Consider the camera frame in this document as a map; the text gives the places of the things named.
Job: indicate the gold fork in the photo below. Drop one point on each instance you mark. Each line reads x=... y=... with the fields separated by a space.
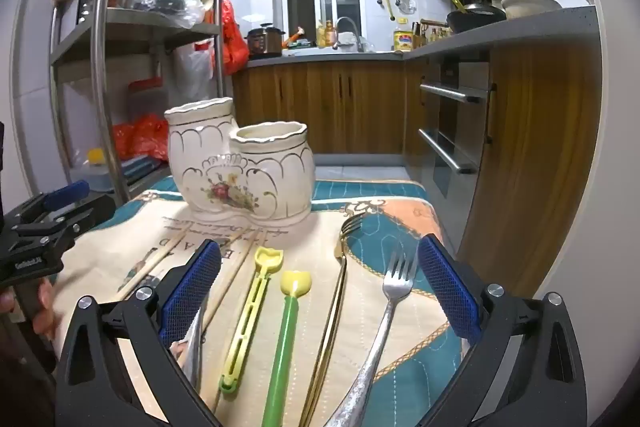
x=340 y=287

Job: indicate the clear plastic bag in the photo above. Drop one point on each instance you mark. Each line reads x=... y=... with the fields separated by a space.
x=160 y=2

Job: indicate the silver fork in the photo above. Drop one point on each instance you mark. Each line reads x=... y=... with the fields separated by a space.
x=385 y=322

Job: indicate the white plastic bag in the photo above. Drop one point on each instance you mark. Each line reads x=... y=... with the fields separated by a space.
x=192 y=72

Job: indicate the crumpled red plastic bag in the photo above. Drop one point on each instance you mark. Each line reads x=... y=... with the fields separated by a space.
x=145 y=137

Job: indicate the white ceramic pot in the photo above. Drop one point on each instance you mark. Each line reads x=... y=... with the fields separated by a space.
x=530 y=6

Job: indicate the printed teal and beige mat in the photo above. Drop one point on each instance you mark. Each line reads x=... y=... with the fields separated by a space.
x=310 y=237

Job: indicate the silver spoon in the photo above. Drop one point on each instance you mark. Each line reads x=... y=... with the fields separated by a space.
x=192 y=357

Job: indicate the person's left hand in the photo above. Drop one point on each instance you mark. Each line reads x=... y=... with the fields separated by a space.
x=47 y=312

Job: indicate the yellow-lidded plastic container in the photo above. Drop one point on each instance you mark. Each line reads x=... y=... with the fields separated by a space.
x=97 y=167

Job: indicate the grey kitchen countertop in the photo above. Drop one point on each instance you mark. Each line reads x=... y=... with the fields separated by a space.
x=500 y=37

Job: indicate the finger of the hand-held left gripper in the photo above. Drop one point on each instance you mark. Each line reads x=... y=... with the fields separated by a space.
x=65 y=194
x=87 y=214

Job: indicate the red-lidded plastic container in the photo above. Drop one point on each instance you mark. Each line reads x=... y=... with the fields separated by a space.
x=147 y=99

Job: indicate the yellow cooking oil bottle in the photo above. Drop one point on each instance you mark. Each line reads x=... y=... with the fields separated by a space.
x=402 y=39

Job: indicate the hanging red plastic bag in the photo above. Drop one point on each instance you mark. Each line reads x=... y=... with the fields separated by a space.
x=234 y=42

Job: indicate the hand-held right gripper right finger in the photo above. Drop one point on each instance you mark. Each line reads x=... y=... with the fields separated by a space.
x=447 y=292

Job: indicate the metal shelf rack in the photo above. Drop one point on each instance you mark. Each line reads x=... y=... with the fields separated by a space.
x=112 y=14

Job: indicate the dark electric pressure cooker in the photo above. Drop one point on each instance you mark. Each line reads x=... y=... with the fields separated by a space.
x=264 y=42

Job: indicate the yellow bottles by sink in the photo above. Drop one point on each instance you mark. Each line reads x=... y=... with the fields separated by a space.
x=326 y=34

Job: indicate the wooden base cabinets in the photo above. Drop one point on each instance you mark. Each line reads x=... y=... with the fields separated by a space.
x=325 y=107

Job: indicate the chrome sink faucet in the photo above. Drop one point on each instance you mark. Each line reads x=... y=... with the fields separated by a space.
x=347 y=29

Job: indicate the row of condiment bottles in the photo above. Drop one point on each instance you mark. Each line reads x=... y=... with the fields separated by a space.
x=435 y=32

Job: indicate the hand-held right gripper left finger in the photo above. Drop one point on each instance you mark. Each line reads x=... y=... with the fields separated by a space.
x=192 y=287

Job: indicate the floral ceramic double utensil holder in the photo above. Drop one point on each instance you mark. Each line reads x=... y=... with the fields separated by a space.
x=240 y=167

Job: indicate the built-in oven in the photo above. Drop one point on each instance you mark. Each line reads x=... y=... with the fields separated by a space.
x=450 y=127

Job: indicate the black frying pan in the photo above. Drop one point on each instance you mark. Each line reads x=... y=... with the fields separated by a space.
x=475 y=17

